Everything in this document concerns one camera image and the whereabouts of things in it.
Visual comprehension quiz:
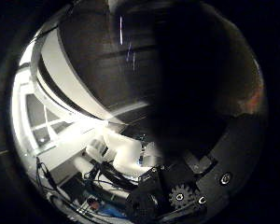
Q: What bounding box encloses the black cable bundle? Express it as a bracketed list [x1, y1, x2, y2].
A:
[83, 161, 139, 192]

